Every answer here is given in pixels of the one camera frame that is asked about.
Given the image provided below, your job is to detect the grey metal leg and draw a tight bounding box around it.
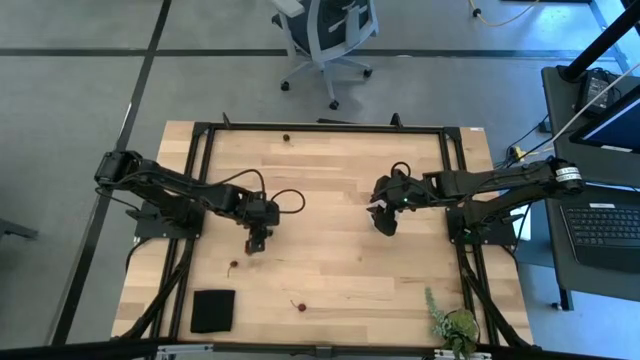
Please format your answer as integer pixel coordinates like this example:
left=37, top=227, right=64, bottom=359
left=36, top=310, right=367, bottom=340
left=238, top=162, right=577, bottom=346
left=0, top=218, right=40, bottom=242

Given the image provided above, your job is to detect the black computer monitor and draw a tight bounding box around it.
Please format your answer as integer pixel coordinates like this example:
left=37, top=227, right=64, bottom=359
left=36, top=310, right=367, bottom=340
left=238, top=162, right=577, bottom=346
left=569, top=83, right=640, bottom=154

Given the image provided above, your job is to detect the black laptop keyboard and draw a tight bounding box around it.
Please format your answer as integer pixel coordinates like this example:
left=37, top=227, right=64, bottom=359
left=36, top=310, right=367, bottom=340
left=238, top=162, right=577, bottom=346
left=559, top=201, right=640, bottom=274

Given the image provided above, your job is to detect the white grey office chair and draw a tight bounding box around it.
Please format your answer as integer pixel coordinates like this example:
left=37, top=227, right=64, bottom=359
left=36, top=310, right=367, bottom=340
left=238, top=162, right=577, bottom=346
left=270, top=0, right=380, bottom=111

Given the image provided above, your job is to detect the green artificial plant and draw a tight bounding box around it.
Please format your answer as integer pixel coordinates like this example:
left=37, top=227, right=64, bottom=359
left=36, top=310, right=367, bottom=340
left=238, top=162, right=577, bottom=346
left=424, top=286, right=481, bottom=360

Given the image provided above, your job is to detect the black square cloth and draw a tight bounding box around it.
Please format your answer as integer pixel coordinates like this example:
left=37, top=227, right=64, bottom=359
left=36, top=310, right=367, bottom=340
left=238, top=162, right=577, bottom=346
left=190, top=289, right=237, bottom=334

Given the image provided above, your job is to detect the white cable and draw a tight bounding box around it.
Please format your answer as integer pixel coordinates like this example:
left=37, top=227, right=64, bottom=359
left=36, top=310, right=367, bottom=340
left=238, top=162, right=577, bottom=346
left=549, top=62, right=640, bottom=146

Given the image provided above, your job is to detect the black metal pole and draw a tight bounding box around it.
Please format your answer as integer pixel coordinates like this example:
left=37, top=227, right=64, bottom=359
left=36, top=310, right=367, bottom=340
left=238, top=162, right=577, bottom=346
left=558, top=0, right=640, bottom=82

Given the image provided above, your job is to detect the dark grey side desk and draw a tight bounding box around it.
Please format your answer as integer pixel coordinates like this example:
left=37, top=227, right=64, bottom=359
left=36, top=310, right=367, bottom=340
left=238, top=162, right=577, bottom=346
left=541, top=64, right=640, bottom=189
left=543, top=178, right=640, bottom=311

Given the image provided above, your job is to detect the black rig bar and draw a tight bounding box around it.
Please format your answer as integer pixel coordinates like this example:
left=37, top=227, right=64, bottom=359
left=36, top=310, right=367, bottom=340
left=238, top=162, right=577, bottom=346
left=0, top=338, right=640, bottom=360

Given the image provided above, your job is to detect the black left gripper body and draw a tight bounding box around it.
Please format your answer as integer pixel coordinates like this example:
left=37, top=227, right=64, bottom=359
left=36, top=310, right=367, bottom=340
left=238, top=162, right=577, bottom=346
left=238, top=191, right=281, bottom=257

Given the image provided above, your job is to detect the black floor cable bundle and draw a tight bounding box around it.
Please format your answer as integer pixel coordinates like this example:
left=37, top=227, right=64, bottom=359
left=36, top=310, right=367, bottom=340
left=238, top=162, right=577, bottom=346
left=493, top=115, right=554, bottom=171

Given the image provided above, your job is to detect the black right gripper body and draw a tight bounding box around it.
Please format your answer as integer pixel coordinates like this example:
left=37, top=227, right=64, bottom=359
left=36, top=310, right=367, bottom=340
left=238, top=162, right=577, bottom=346
left=369, top=171, right=429, bottom=238

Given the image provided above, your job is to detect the yellow floor cable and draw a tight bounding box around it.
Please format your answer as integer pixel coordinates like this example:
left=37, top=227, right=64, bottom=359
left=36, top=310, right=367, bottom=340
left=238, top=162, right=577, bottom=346
left=467, top=0, right=542, bottom=29

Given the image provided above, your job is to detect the black power adapter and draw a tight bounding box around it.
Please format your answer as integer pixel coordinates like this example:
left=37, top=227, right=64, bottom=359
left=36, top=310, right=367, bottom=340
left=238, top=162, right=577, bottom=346
left=574, top=67, right=622, bottom=115

